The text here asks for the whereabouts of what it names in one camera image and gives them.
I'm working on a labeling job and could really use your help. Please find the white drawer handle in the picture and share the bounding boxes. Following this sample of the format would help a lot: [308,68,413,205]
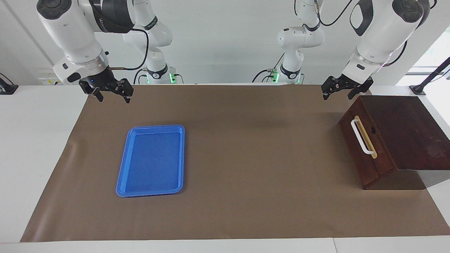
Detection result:
[351,119,375,155]

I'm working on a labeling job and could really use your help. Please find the black clamp base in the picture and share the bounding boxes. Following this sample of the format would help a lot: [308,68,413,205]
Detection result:
[0,73,19,95]

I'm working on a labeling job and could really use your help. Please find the white wall socket box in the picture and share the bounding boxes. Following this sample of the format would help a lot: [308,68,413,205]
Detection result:
[38,69,65,85]

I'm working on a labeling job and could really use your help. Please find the brown table mat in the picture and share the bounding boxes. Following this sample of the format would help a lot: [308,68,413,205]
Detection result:
[20,84,450,243]

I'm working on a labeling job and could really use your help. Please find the blue plastic tray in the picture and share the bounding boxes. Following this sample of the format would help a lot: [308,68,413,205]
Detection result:
[116,125,185,197]

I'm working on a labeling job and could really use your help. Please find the window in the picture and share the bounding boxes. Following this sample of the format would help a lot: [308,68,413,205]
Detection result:
[396,26,450,86]

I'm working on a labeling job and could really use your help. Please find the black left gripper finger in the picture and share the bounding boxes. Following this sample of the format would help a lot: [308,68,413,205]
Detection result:
[322,77,338,100]
[348,78,374,99]

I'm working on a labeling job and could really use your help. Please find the dark wooden cabinet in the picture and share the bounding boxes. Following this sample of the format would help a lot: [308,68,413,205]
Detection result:
[338,95,450,191]

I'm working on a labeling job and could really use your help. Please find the wooden drawer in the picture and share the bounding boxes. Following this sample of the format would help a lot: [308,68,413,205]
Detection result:
[346,96,396,178]

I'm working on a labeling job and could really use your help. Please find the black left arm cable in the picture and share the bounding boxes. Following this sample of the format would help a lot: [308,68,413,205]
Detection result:
[315,0,436,67]

